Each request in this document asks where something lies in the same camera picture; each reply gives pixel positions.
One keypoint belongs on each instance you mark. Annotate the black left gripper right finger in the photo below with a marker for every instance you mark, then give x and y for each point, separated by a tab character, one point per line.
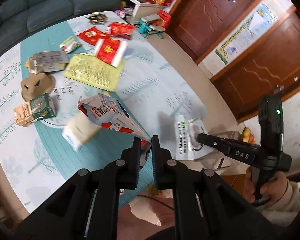
171	174

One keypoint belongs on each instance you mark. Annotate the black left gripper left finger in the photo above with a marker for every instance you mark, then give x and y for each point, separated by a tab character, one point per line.
120	174

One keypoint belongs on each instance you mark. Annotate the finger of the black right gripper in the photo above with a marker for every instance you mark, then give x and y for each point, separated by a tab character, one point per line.
220	144

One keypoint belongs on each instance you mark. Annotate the white plastic wrapper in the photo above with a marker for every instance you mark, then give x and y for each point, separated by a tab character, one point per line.
183	134

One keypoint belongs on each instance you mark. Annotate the blue white red milk carton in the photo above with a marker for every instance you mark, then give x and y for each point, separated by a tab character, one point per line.
107	112

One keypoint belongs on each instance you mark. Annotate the yellow plastic bag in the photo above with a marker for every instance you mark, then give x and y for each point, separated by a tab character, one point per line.
90	70

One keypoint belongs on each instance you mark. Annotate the red white box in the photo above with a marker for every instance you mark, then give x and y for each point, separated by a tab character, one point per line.
110	51

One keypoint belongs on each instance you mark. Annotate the grey cardboard box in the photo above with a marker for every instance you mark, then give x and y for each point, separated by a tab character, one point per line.
48	61

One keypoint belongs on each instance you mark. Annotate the red paper bag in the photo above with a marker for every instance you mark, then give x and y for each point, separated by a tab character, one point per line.
122	30

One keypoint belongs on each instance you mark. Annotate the person's right hand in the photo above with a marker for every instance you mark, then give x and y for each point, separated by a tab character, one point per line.
274	188

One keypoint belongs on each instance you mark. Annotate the white tissue pack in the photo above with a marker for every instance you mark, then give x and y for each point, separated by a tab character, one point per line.
79	130

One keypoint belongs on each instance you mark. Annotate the brown wooden door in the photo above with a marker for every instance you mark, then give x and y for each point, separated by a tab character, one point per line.
196	25

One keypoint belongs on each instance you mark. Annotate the green white wipes pack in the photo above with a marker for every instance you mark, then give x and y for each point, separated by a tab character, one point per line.
69	45

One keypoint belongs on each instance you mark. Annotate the red snack packet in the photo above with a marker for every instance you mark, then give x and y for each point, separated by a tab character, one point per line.
92	35

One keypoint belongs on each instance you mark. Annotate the small red box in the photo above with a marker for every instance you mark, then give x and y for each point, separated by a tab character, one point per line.
164	19

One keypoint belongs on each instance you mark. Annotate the teal toy scooter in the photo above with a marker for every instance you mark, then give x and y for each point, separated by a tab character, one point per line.
148	25

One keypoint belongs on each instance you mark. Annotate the gold black crumpled wrapper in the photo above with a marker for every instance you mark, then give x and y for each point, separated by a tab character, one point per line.
97	18

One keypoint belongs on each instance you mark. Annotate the white side table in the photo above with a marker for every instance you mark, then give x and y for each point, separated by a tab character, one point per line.
139	9

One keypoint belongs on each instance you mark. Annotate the teal fabric sofa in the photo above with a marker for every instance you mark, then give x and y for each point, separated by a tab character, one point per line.
20	19

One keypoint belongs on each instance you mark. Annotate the wall height chart poster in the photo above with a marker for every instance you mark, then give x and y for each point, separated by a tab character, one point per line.
246	34

